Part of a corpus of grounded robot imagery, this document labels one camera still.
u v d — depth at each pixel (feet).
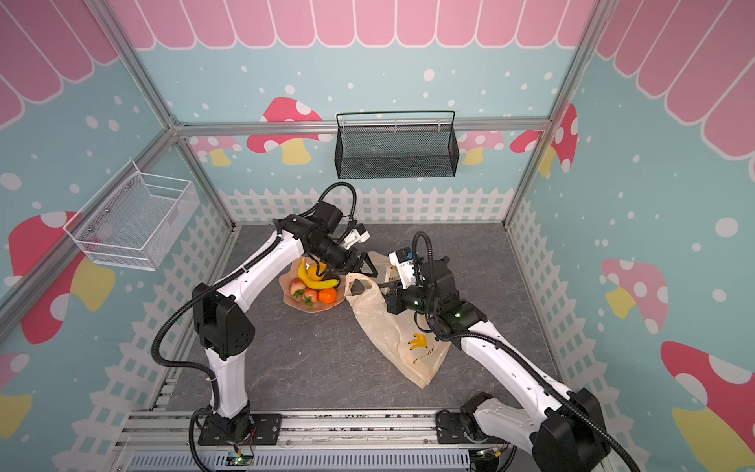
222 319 1.61
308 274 3.27
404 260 2.16
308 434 2.45
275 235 1.96
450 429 2.42
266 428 2.44
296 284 3.09
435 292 1.86
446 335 1.80
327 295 3.08
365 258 2.43
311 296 3.07
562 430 1.26
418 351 2.54
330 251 2.35
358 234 2.55
